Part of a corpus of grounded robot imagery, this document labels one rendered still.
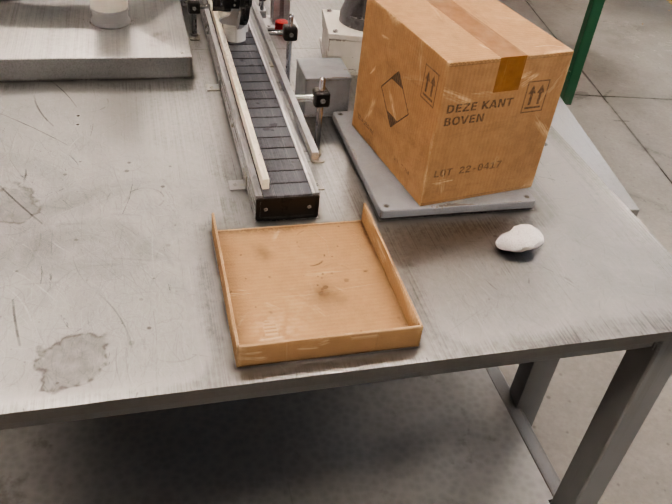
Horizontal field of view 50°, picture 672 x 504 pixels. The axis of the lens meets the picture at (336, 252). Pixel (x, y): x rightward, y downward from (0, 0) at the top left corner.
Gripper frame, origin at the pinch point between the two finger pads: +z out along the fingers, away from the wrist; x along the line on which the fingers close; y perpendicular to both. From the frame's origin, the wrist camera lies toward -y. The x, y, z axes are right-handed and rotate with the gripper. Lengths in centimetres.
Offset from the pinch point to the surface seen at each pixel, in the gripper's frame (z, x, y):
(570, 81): 129, -68, -176
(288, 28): -8.4, 7.8, -8.4
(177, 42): 6.2, 0.2, 14.0
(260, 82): -4.2, 18.2, -1.6
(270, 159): -19.1, 44.5, 1.4
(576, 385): 61, 81, -95
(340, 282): -30, 72, -5
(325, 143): -8.5, 35.8, -12.1
